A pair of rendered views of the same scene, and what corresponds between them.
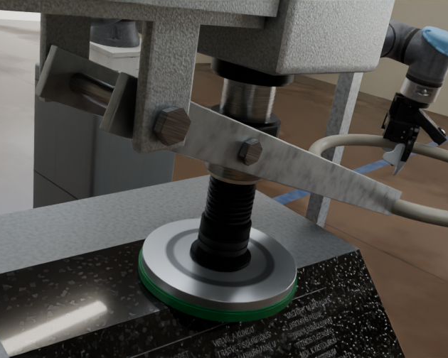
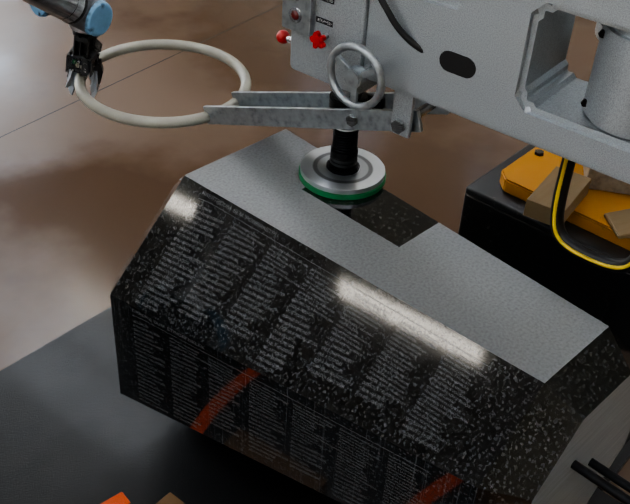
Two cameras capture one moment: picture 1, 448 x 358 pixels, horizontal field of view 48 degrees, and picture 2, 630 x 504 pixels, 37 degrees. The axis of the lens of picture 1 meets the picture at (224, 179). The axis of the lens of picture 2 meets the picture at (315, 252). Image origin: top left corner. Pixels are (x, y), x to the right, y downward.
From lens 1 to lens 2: 2.31 m
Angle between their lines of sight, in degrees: 80
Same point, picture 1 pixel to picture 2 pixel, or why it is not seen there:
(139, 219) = (297, 205)
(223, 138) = not seen: hidden behind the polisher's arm
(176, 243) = (341, 180)
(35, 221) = (326, 241)
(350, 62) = not seen: hidden behind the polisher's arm
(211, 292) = (379, 169)
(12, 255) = (368, 240)
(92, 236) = (330, 219)
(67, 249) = (351, 224)
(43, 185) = not seen: outside the picture
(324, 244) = (288, 140)
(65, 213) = (308, 234)
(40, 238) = (344, 235)
